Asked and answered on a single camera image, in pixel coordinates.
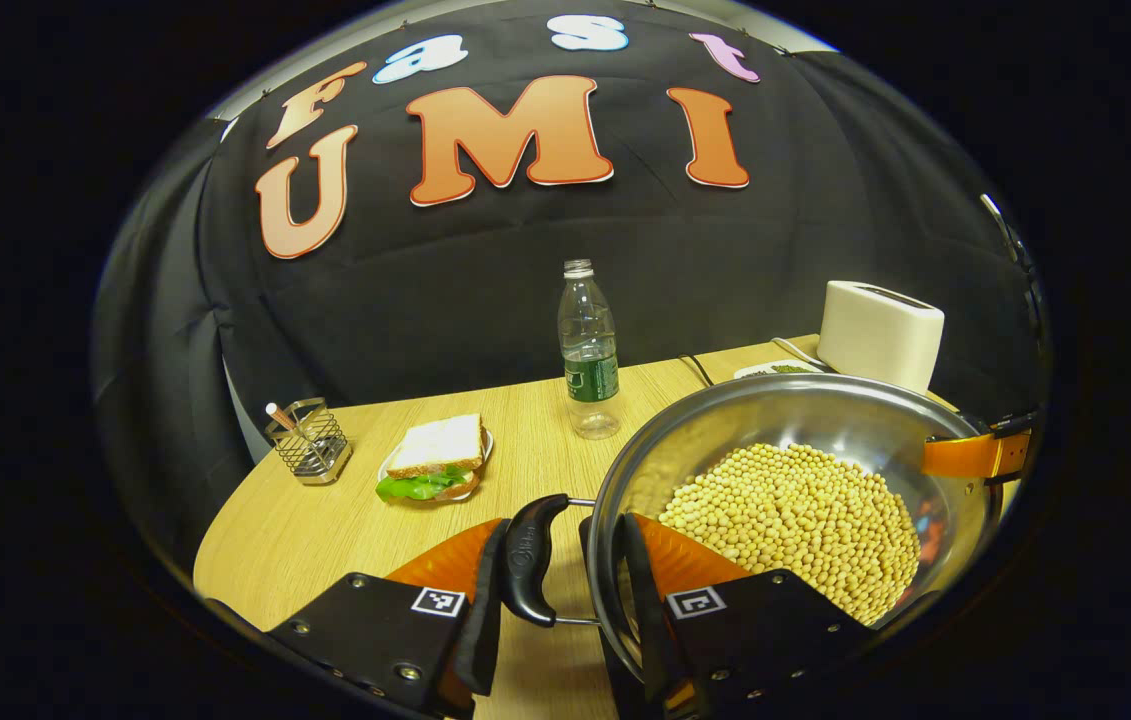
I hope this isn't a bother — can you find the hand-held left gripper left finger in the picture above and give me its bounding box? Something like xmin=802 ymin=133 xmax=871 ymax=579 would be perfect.
xmin=263 ymin=517 xmax=511 ymax=719

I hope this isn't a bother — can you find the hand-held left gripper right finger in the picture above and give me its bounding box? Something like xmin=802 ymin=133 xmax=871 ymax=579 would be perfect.
xmin=620 ymin=512 xmax=886 ymax=719

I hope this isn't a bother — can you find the steel pot with black handle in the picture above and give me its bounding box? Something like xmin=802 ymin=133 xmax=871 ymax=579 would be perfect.
xmin=500 ymin=373 xmax=1006 ymax=691

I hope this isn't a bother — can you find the white toaster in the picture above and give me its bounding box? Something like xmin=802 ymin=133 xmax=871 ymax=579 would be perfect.
xmin=817 ymin=280 xmax=946 ymax=396

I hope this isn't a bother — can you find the pile of yellow soybeans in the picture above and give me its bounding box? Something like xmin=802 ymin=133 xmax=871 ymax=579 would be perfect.
xmin=658 ymin=443 xmax=921 ymax=626

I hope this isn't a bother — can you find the sandwich with lettuce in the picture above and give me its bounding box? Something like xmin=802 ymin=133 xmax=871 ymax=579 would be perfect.
xmin=375 ymin=414 xmax=486 ymax=504

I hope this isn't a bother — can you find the white divided dish of beans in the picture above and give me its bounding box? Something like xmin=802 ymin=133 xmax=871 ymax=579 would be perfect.
xmin=733 ymin=360 xmax=826 ymax=382

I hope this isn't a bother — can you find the clear plastic water bottle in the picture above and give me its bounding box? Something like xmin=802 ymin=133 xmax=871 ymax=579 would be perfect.
xmin=557 ymin=259 xmax=622 ymax=441

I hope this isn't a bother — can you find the wire mesh holder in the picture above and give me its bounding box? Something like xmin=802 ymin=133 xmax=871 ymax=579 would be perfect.
xmin=263 ymin=398 xmax=354 ymax=487

